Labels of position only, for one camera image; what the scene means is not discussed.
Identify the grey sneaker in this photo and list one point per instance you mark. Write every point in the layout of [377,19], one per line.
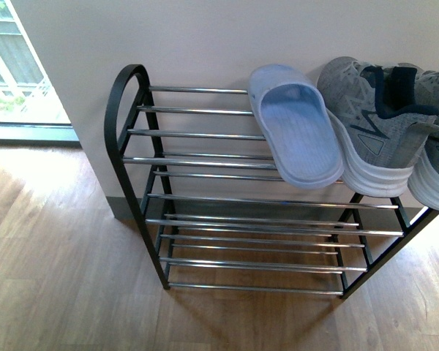
[424,181]
[380,126]

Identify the light blue slide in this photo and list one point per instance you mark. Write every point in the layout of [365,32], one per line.
[292,116]

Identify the black metal shoe rack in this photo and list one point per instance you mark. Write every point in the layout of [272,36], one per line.
[324,248]

